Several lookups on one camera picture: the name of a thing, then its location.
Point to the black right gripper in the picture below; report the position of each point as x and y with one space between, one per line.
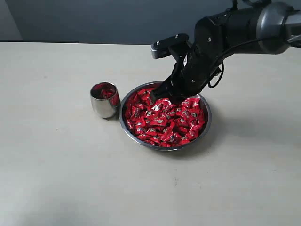
190 75

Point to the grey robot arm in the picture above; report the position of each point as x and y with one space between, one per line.
264 27

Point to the pile of red candies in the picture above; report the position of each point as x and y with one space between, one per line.
165 124

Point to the stainless steel bowl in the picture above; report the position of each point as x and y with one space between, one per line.
203 105

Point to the stainless steel cup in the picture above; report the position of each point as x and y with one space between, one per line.
106 108

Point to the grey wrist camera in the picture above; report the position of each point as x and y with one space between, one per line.
176 46

